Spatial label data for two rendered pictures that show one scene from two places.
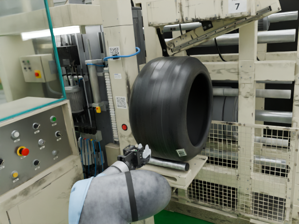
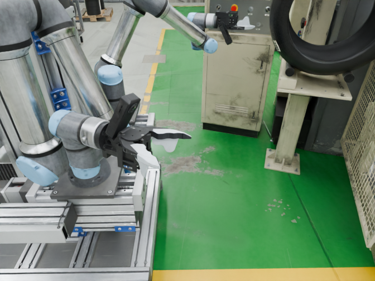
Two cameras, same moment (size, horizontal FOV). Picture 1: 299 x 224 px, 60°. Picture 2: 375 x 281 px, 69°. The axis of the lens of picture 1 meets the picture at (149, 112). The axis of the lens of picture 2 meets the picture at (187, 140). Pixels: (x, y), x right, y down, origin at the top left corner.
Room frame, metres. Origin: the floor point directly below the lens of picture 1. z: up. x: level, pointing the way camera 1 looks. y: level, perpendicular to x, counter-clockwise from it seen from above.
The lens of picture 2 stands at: (0.37, -1.36, 1.41)
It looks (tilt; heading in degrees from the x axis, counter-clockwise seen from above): 35 degrees down; 76
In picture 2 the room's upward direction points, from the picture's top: straight up
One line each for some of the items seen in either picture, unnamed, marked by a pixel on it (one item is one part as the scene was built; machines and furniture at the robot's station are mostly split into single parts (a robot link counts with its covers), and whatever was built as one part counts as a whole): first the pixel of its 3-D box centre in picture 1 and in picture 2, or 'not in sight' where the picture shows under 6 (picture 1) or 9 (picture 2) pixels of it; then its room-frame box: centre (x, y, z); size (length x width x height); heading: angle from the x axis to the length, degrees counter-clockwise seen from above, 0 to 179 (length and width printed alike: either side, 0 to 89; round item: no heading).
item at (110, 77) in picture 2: not in sight; (111, 81); (0.32, -0.03, 0.88); 0.13 x 0.12 x 0.14; 99
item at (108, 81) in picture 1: (114, 104); not in sight; (1.57, 0.22, 1.19); 0.05 x 0.04 x 0.48; 148
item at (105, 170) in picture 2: not in sight; (87, 164); (0.21, -0.52, 0.77); 0.15 x 0.15 x 0.10
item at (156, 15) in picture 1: (200, 8); not in sight; (1.62, -0.36, 1.71); 0.61 x 0.25 x 0.15; 58
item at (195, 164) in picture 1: (170, 166); (311, 81); (1.44, -0.10, 0.80); 0.37 x 0.36 x 0.02; 148
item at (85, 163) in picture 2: not in sight; (87, 154); (0.25, -0.70, 0.94); 0.11 x 0.08 x 0.11; 51
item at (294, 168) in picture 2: not in sight; (282, 159); (1.55, 0.13, 0.02); 0.27 x 0.27 x 0.04; 58
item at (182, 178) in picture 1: (159, 171); (287, 72); (1.32, -0.02, 0.84); 0.36 x 0.09 x 0.06; 58
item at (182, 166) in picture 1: (159, 161); (290, 62); (1.31, -0.03, 0.90); 0.35 x 0.05 x 0.05; 58
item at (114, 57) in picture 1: (121, 54); not in sight; (1.55, 0.13, 1.50); 0.19 x 0.19 x 0.06; 58
